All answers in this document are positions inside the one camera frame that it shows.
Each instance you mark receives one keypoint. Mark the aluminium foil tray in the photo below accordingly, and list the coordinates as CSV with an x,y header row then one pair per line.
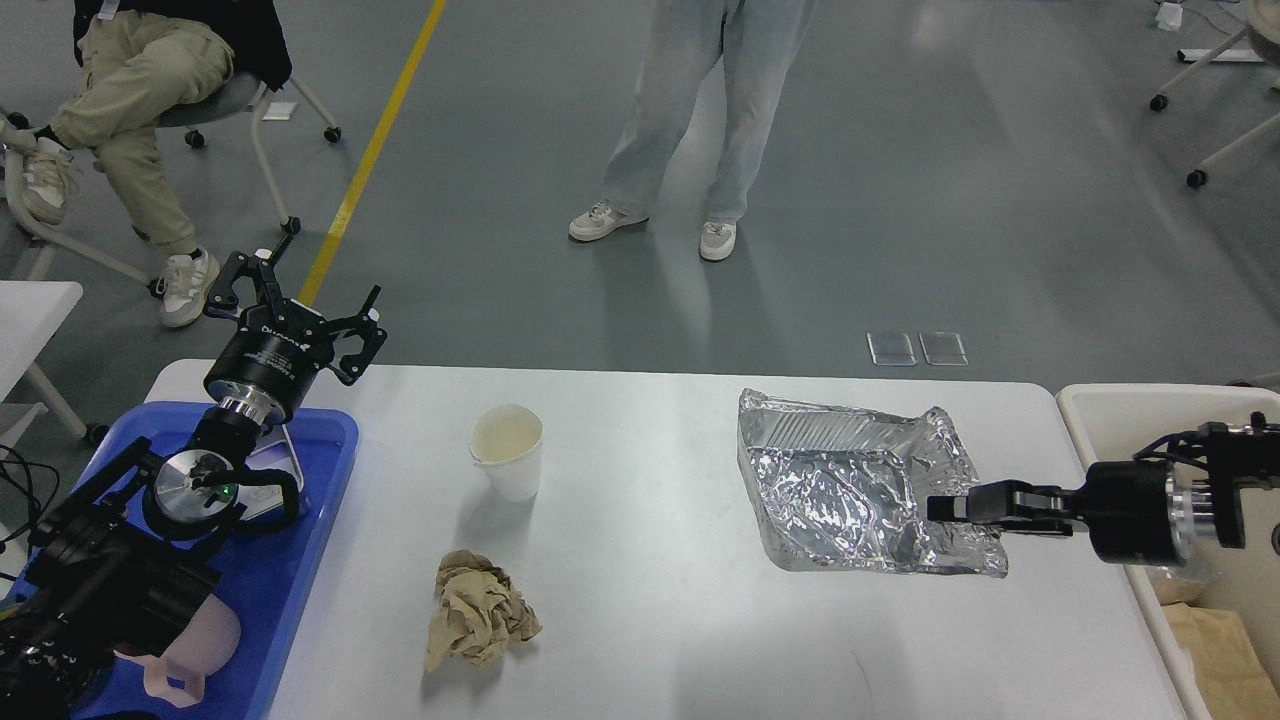
x,y
838,488

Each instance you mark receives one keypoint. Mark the white paper cup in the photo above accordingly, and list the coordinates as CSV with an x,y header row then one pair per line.
x,y
505,446

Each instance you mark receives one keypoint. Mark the white side table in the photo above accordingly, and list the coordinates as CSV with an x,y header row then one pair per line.
x,y
31,312

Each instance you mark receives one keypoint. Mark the grey wheeled chair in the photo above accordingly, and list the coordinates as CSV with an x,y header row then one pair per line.
x,y
243,94

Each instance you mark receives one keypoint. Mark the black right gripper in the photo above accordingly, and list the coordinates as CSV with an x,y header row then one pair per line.
x,y
1126,506

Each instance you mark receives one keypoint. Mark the clear floor plate left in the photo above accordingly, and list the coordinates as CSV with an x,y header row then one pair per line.
x,y
891,348

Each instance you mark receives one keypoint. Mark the crumpled brown paper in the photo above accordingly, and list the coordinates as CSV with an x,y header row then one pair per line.
x,y
479,613

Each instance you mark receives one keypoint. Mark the seated person khaki trousers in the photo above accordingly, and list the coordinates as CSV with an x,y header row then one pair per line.
x,y
138,60

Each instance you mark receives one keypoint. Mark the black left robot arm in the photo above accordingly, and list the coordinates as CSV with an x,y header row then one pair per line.
x,y
125,561

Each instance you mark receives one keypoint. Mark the crumpled clear plastic bag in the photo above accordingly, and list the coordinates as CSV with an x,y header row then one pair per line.
x,y
1182,584

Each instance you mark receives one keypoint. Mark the brown paper bag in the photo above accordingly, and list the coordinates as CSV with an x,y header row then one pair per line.
x,y
1229,676

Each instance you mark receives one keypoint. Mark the clear floor plate right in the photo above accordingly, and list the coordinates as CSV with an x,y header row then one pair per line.
x,y
943,348

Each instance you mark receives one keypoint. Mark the blue plastic tray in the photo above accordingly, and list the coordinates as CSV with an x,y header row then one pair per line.
x,y
264,580

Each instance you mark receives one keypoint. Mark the clear floor plate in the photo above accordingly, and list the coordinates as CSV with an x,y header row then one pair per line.
x,y
943,348
891,348

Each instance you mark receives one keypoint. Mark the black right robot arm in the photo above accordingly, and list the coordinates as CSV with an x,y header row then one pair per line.
x,y
1213,464

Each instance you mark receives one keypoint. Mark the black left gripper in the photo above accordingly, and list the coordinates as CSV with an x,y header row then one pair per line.
x,y
268,372

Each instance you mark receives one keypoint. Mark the pink plastic mug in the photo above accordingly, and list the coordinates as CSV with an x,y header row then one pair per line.
x,y
178,675

